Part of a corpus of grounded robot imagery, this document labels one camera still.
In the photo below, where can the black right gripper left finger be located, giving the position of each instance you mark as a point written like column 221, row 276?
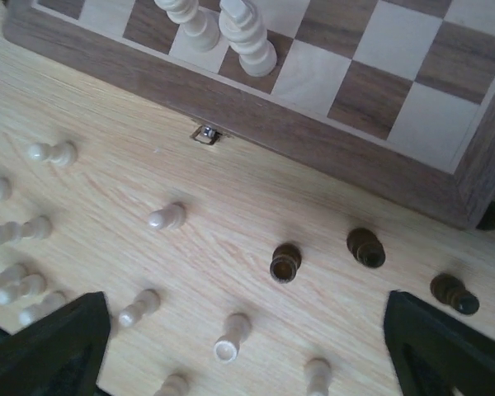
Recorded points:
column 60, row 354

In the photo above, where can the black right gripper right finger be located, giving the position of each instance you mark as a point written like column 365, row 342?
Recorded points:
column 433, row 353

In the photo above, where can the white chess king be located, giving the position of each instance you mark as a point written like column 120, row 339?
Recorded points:
column 200, row 27

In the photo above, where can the white chess queen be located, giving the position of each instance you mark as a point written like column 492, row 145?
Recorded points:
column 241, row 23

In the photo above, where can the white chess pawn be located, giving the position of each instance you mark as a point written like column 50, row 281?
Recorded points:
column 29, row 286
column 37, row 228
column 48, row 305
column 12, row 275
column 318, row 376

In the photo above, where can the wooden chess board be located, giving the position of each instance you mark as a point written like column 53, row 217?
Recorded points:
column 397, row 97

